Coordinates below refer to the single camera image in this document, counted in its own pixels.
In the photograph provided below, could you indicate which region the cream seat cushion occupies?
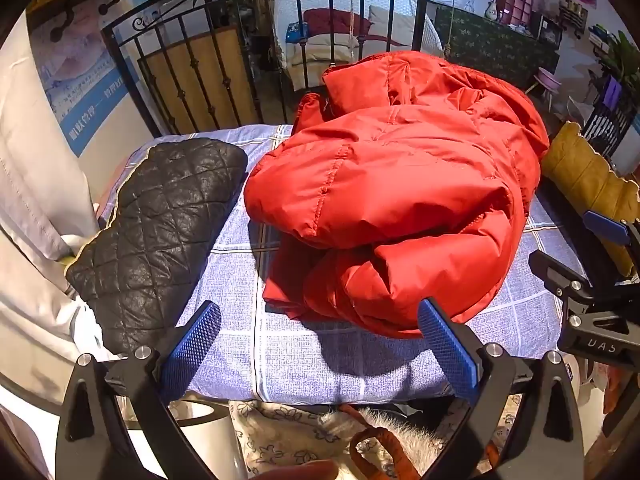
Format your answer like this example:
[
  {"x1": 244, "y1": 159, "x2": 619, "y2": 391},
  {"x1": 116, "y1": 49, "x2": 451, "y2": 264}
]
[{"x1": 287, "y1": 32, "x2": 366, "y2": 91}]

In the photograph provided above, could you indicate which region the red down jacket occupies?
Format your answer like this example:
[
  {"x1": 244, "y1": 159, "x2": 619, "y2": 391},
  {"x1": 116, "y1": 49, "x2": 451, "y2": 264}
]
[{"x1": 244, "y1": 51, "x2": 551, "y2": 340}]

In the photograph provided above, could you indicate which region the dark red cushion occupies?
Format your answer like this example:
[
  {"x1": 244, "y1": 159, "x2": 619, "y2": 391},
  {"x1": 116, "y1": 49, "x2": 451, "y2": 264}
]
[{"x1": 302, "y1": 8, "x2": 403, "y2": 48}]

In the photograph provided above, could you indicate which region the black monitor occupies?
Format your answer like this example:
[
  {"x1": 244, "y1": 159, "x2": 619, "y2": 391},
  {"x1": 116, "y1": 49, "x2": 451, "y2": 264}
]
[{"x1": 537, "y1": 15, "x2": 563, "y2": 46}]

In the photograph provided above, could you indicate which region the pink stool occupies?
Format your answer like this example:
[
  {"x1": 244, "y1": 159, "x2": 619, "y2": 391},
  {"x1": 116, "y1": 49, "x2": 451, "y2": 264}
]
[{"x1": 532, "y1": 66, "x2": 566, "y2": 111}]

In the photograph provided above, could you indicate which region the beige pillow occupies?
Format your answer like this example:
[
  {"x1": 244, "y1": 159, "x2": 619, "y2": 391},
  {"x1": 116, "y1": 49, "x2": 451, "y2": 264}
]
[{"x1": 367, "y1": 5, "x2": 418, "y2": 43}]

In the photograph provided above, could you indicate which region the blue checked bed sheet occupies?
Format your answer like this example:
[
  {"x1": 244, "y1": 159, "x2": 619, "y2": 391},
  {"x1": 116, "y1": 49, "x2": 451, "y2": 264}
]
[{"x1": 97, "y1": 124, "x2": 588, "y2": 406}]

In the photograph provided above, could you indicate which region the black metal rack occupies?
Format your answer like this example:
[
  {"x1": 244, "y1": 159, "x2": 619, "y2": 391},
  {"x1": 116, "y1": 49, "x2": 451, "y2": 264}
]
[{"x1": 582, "y1": 77, "x2": 640, "y2": 161}]

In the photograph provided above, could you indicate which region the wooden board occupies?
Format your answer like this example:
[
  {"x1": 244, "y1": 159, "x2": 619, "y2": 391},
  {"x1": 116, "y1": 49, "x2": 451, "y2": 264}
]
[{"x1": 137, "y1": 25, "x2": 261, "y2": 136}]

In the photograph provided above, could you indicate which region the black wall hook rack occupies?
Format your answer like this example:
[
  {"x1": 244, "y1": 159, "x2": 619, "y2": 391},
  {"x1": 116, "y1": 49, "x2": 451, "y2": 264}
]
[{"x1": 50, "y1": 0, "x2": 126, "y2": 43}]

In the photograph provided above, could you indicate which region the grey fur trim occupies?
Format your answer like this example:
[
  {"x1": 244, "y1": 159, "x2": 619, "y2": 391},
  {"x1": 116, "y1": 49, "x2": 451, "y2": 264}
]
[{"x1": 320, "y1": 405, "x2": 446, "y2": 480}]

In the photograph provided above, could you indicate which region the white curtain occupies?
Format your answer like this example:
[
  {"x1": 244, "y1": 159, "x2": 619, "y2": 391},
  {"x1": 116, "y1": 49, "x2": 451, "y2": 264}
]
[{"x1": 0, "y1": 10, "x2": 126, "y2": 480}]

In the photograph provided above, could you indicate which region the green patterned counter cloth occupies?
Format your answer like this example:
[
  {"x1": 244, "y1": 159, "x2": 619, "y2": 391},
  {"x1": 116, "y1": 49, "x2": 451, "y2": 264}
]
[{"x1": 434, "y1": 7, "x2": 561, "y2": 93}]

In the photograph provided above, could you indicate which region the wall poster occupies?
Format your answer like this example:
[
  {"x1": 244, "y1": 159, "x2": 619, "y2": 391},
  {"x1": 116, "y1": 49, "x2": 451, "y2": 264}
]
[{"x1": 30, "y1": 0, "x2": 146, "y2": 158}]

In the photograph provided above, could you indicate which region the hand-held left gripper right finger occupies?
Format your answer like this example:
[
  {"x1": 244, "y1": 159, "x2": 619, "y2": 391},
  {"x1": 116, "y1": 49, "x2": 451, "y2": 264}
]
[{"x1": 417, "y1": 299, "x2": 586, "y2": 480}]

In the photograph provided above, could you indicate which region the black quilted pillow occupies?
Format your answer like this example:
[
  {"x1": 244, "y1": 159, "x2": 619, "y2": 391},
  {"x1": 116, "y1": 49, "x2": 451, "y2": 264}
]
[{"x1": 65, "y1": 139, "x2": 249, "y2": 356}]

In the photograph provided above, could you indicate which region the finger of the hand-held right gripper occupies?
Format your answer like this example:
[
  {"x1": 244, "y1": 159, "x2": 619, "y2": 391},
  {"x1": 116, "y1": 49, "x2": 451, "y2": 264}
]
[
  {"x1": 529, "y1": 249, "x2": 601, "y2": 311},
  {"x1": 582, "y1": 210, "x2": 640, "y2": 281}
]

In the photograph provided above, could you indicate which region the green potted plant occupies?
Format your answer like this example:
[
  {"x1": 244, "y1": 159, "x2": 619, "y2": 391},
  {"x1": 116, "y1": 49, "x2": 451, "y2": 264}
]
[{"x1": 597, "y1": 30, "x2": 640, "y2": 81}]

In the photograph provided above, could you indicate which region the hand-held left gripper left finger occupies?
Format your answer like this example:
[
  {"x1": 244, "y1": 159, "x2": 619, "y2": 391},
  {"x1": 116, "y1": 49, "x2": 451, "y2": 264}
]
[{"x1": 54, "y1": 301, "x2": 222, "y2": 480}]

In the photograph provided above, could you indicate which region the orange strap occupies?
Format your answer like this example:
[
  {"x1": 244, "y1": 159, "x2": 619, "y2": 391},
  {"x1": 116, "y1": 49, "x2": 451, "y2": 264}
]
[{"x1": 349, "y1": 427, "x2": 422, "y2": 480}]

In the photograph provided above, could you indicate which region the white bucket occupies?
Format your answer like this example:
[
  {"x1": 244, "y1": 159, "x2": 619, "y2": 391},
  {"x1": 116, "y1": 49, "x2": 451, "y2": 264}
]
[{"x1": 170, "y1": 400, "x2": 248, "y2": 480}]

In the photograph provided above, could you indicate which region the mustard yellow cushion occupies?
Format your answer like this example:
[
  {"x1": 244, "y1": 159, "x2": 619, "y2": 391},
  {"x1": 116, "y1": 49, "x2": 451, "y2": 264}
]
[{"x1": 541, "y1": 121, "x2": 640, "y2": 276}]

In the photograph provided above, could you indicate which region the black iron bed frame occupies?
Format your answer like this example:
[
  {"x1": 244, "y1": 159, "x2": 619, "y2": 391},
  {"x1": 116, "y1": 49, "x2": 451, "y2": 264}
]
[{"x1": 101, "y1": 0, "x2": 432, "y2": 136}]

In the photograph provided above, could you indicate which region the floral cloth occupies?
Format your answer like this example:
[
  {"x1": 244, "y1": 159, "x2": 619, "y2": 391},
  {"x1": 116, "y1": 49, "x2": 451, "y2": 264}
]
[{"x1": 227, "y1": 395, "x2": 526, "y2": 480}]

